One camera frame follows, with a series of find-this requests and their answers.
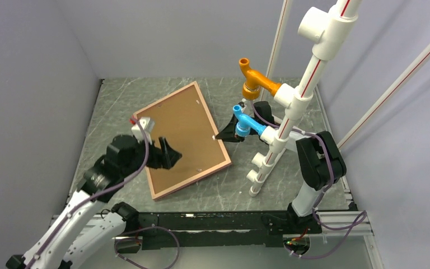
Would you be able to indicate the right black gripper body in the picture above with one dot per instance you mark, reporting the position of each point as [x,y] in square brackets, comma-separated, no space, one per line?
[253,133]

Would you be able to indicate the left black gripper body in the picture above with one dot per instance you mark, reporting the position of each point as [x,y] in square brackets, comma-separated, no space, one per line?
[129,168]

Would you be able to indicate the pink picture frame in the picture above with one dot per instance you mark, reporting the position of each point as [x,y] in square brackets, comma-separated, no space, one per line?
[184,119]

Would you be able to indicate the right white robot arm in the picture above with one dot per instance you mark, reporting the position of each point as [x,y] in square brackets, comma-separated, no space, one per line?
[320,161]

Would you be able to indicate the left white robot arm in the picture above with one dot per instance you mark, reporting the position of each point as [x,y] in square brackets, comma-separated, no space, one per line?
[62,246]

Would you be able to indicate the blue pipe fitting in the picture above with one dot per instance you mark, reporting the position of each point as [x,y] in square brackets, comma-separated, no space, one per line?
[246,123]

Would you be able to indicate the orange pipe fitting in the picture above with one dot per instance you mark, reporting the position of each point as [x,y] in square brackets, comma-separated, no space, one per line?
[255,81]

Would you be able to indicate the white pvc pipe stand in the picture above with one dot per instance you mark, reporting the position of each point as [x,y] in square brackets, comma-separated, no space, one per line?
[328,31]

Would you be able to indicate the white diagonal pipe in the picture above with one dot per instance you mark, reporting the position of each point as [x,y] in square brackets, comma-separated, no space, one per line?
[422,58]

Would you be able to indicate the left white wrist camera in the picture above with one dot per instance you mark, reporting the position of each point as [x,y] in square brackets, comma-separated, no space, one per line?
[142,128]

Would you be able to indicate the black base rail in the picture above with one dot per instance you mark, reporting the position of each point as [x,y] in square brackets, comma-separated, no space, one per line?
[220,228]

